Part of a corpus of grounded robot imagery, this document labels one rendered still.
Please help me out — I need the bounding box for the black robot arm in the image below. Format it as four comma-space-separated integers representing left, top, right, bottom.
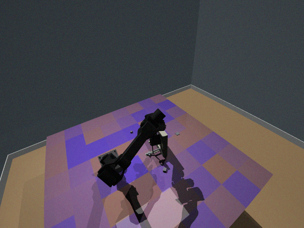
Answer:
97, 109, 166, 187

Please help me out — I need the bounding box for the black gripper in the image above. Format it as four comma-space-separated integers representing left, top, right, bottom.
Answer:
145, 113, 161, 146

